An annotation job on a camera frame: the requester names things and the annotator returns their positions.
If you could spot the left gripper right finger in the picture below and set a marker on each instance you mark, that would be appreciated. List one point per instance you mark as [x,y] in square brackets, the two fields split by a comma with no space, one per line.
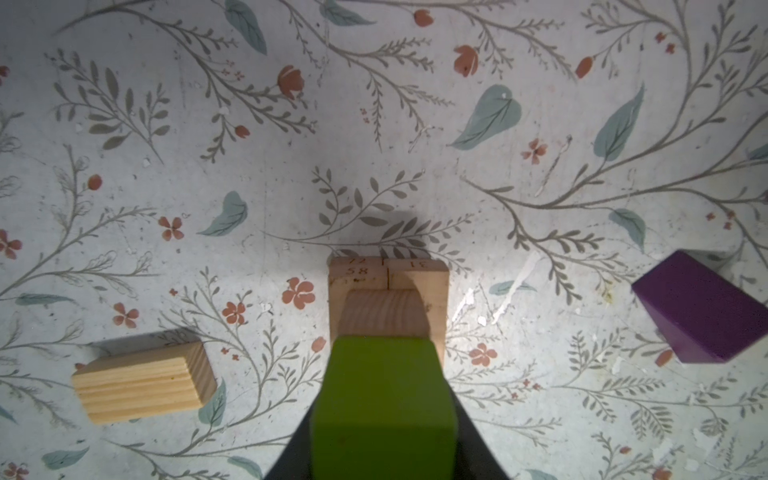
[473,459]

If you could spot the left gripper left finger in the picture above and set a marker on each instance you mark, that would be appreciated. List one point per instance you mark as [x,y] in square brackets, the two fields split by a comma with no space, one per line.
[294,463]

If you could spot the green block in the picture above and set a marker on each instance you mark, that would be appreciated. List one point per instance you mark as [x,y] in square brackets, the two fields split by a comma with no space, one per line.
[384,411]

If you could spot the ridged wood block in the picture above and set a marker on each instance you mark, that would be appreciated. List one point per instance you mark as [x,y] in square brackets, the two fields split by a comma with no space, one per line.
[145,384]

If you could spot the purple block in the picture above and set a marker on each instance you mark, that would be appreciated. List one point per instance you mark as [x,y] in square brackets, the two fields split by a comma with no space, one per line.
[704,318]

